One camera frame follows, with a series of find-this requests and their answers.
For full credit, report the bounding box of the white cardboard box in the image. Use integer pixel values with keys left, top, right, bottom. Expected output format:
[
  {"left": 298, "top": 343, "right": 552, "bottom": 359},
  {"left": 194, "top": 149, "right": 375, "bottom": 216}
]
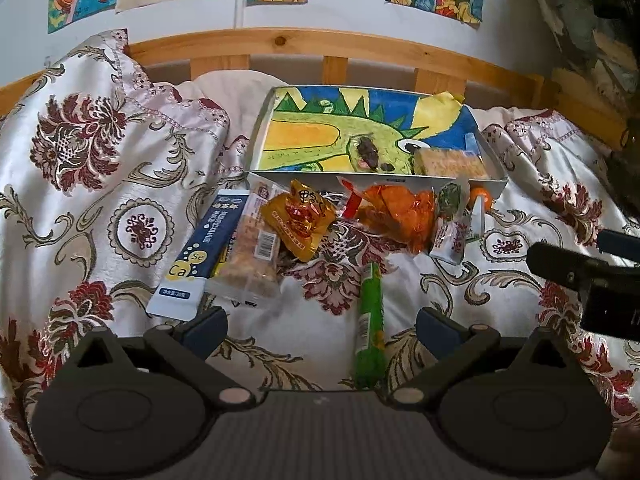
[{"left": 246, "top": 85, "right": 508, "bottom": 200}]

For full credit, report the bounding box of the colourful dinosaur drawing paper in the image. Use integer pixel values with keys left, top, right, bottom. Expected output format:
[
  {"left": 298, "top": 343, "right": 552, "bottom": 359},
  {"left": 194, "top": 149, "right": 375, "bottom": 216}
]
[{"left": 260, "top": 87, "right": 488, "bottom": 177}]

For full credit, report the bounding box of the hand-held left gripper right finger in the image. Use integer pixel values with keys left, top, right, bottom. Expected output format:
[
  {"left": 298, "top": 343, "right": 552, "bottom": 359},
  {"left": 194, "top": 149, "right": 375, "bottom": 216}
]
[{"left": 382, "top": 306, "right": 581, "bottom": 407}]

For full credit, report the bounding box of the wooden side furniture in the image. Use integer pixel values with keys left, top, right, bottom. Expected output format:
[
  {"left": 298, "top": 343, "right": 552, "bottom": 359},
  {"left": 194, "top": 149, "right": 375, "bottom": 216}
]
[{"left": 550, "top": 67, "right": 631, "bottom": 153}]

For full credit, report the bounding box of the beige cracker packet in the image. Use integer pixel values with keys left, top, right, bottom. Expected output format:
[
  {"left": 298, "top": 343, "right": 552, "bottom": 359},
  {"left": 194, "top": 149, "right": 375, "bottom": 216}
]
[{"left": 414, "top": 147, "right": 488, "bottom": 180}]

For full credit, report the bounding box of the small red sachet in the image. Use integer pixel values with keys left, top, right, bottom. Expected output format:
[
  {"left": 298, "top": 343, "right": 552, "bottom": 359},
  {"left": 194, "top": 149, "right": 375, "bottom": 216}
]
[{"left": 336, "top": 176, "right": 363, "bottom": 220}]

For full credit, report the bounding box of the navy blue powder sachet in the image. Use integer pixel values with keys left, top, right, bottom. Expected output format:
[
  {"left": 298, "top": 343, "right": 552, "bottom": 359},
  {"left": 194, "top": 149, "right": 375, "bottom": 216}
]
[{"left": 146, "top": 189, "right": 251, "bottom": 321}]

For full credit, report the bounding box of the floral satin blanket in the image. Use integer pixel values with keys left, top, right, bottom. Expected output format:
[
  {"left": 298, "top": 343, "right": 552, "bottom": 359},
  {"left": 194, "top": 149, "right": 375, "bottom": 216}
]
[{"left": 0, "top": 29, "right": 640, "bottom": 480}]

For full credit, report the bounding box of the orange chips packet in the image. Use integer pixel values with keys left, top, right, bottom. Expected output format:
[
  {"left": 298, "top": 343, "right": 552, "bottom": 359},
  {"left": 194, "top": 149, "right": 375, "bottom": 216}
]
[{"left": 357, "top": 184, "right": 436, "bottom": 255}]

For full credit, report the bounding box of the green sausage stick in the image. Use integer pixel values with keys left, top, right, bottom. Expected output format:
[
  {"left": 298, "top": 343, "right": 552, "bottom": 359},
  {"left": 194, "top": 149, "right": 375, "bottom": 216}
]
[{"left": 354, "top": 261, "right": 386, "bottom": 390}]

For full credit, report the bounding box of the dark patterned cloth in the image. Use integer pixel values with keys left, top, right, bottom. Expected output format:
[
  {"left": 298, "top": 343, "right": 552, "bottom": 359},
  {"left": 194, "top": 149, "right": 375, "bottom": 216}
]
[{"left": 522, "top": 0, "right": 640, "bottom": 111}]

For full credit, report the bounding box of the clear biscuit packet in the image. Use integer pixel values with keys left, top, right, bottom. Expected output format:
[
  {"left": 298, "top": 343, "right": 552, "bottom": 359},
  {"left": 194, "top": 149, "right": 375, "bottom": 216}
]
[{"left": 206, "top": 172, "right": 282, "bottom": 306}]

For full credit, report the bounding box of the yellow foil snack packet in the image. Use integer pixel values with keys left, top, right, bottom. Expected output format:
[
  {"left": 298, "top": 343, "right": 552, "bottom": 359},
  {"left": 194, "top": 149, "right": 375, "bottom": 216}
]
[{"left": 260, "top": 179, "right": 337, "bottom": 263}]

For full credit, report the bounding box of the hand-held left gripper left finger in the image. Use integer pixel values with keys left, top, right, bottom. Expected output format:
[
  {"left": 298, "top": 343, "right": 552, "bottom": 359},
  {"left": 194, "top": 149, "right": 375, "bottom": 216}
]
[{"left": 60, "top": 306, "right": 257, "bottom": 407}]

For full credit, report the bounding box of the green candy packet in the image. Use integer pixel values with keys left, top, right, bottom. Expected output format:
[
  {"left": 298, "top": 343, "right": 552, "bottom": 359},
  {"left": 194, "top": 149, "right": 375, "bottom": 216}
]
[{"left": 435, "top": 182, "right": 471, "bottom": 221}]

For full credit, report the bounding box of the wooden bed headboard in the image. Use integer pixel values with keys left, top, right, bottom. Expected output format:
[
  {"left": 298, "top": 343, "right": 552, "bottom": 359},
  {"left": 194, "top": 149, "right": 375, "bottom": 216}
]
[{"left": 0, "top": 27, "right": 561, "bottom": 111}]

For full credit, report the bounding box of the brown dried snack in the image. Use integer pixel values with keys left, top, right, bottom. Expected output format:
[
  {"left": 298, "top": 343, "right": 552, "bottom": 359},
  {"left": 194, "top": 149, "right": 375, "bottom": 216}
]
[{"left": 352, "top": 135, "right": 383, "bottom": 171}]

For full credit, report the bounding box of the white red snack packet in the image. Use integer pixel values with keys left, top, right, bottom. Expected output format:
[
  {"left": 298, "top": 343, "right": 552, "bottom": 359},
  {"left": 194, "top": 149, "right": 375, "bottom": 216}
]
[{"left": 429, "top": 210, "right": 473, "bottom": 265}]

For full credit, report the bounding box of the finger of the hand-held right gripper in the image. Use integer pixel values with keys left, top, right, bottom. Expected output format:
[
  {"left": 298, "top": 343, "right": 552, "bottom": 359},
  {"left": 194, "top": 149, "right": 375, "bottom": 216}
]
[
  {"left": 526, "top": 241, "right": 640, "bottom": 287},
  {"left": 596, "top": 229, "right": 640, "bottom": 257}
]

